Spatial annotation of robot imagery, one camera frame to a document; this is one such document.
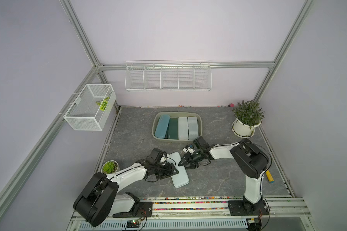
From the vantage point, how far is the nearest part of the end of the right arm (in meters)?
0.80

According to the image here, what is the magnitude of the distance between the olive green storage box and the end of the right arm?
0.15 metres

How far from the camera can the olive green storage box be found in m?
1.00

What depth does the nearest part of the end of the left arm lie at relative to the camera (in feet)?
2.22

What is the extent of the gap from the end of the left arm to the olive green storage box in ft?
0.76
